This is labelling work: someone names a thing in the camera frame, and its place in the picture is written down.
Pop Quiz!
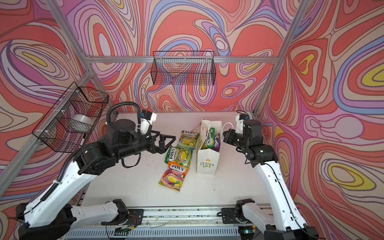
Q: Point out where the green candy bag top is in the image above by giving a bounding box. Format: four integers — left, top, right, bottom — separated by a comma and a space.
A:
177, 131, 200, 150

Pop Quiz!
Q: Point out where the orange fruits candy bag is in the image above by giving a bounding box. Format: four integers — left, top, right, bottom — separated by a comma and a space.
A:
159, 162, 189, 192

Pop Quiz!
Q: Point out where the purple berries candy bag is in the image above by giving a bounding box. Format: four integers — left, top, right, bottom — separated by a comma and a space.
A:
212, 135, 221, 152

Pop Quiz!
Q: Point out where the white floral paper bag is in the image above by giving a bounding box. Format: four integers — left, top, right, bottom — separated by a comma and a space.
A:
196, 120, 233, 176

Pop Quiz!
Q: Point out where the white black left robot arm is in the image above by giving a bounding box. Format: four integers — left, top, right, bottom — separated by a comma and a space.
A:
16, 119, 176, 240

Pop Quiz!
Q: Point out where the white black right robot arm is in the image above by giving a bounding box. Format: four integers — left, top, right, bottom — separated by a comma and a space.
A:
224, 119, 320, 240

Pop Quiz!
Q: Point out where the silver tape roll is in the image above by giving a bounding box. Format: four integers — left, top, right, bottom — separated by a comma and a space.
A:
72, 114, 94, 126

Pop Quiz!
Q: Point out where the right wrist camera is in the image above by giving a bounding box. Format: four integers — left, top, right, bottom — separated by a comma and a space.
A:
235, 113, 250, 134

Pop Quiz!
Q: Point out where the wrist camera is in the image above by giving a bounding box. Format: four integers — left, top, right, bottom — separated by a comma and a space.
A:
235, 113, 250, 134
140, 110, 157, 135

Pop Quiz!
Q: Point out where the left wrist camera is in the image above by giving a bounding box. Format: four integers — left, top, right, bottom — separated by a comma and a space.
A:
140, 110, 157, 135

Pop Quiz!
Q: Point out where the black wire basket back wall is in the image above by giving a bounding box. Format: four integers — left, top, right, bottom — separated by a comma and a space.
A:
151, 50, 217, 86

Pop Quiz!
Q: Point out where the black wire basket wall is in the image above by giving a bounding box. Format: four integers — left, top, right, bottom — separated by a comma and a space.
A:
32, 82, 109, 153
151, 50, 217, 86

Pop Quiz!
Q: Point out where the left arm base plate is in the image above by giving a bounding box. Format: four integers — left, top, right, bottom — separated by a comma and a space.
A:
101, 208, 144, 227

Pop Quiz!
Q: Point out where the aluminium front rail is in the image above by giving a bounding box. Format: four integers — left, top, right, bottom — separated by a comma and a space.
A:
59, 205, 304, 229

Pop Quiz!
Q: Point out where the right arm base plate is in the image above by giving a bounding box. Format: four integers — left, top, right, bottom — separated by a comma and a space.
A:
217, 208, 250, 224

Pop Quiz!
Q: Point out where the black wire basket left wall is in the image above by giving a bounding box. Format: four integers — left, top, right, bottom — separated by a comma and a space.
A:
32, 82, 109, 153

